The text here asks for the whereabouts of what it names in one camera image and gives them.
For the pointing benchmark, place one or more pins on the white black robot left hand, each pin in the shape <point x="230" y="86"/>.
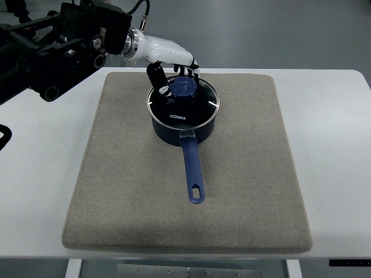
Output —
<point x="157" y="51"/>

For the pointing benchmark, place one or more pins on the glass pot lid blue knob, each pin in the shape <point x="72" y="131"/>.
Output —
<point x="185" y="104"/>

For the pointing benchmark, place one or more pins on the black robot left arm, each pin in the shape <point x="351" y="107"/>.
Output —
<point x="53" y="54"/>

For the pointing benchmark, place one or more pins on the person in dark trousers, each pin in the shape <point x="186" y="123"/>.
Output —
<point x="19" y="9"/>

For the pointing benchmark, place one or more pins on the metal table crossbar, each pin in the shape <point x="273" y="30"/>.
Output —
<point x="131" y="270"/>

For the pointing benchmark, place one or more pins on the white left table leg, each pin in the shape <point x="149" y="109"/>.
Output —
<point x="74" y="267"/>

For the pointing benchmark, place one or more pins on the white table leg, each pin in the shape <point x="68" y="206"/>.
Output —
<point x="74" y="267"/>
<point x="293" y="268"/>

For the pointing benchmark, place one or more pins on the white right table leg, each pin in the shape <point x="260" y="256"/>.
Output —
<point x="293" y="268"/>

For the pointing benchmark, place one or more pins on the black table control panel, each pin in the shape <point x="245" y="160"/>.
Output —
<point x="350" y="262"/>

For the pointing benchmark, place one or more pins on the dark blue saucepan blue handle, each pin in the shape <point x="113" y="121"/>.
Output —
<point x="187" y="137"/>

